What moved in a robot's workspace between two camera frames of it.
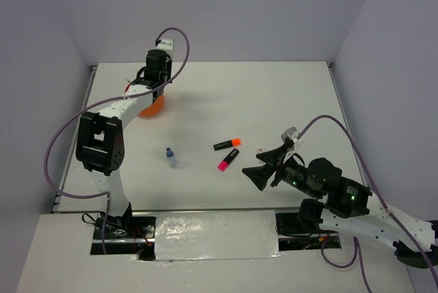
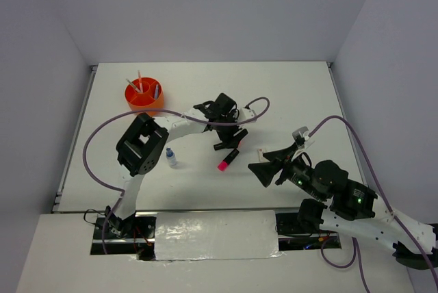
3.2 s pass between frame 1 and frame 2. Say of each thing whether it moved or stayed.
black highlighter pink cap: stayed
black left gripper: moved
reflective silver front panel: stayed
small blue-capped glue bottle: stayed
